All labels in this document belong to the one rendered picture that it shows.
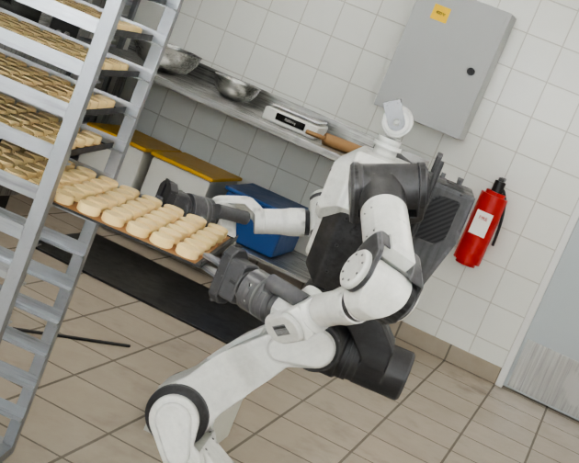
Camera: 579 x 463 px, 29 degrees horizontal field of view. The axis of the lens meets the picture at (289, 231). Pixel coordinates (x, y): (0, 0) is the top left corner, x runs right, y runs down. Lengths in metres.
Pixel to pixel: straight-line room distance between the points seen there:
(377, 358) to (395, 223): 0.47
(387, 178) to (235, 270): 0.36
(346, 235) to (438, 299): 3.98
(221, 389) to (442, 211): 0.63
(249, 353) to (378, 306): 0.53
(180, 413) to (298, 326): 0.47
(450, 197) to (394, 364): 0.39
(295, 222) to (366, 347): 0.53
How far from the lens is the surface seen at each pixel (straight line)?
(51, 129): 2.55
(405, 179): 2.18
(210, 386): 2.52
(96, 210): 2.38
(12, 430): 2.97
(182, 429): 2.50
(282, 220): 2.84
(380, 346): 2.43
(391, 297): 1.99
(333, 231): 2.34
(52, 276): 2.83
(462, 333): 6.30
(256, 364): 2.46
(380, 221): 2.05
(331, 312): 2.05
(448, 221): 2.35
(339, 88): 6.39
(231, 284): 2.28
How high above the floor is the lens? 1.38
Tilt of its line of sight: 10 degrees down
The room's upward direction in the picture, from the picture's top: 22 degrees clockwise
